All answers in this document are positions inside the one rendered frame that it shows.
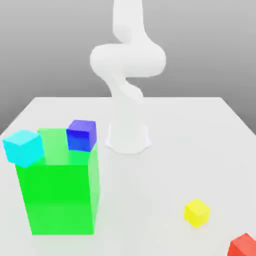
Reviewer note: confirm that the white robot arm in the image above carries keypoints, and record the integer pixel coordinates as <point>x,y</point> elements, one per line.
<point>128,60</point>

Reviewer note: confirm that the small blue cube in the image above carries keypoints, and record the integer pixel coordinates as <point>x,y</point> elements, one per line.
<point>81,137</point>

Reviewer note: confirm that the small cyan cube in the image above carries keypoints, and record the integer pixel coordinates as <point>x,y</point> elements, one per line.
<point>23,148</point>

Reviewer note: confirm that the small yellow cube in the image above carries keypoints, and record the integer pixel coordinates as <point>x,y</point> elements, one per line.
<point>197,213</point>

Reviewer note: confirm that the small red cube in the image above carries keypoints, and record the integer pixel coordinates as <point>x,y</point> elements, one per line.
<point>243,247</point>

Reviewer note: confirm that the large green box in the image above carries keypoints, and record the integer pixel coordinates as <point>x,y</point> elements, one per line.
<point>58,196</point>

